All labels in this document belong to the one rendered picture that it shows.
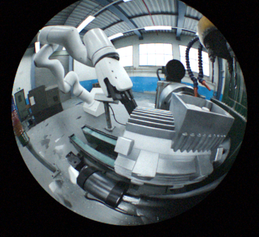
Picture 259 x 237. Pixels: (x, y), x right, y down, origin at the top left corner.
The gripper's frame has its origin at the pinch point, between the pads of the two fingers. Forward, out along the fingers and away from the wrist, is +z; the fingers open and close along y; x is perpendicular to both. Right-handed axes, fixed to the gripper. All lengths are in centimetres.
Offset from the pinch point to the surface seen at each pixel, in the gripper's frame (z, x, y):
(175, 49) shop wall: -154, 264, -535
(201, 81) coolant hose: 2.2, 25.4, -6.1
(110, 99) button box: -5.7, -17.6, -14.6
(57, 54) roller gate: -580, -417, -142
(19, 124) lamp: -16.8, -25.2, 33.8
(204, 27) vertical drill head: -10.3, 25.7, 6.8
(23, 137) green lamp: -12.2, -27.1, 34.6
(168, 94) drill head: 4.3, 12.0, -15.0
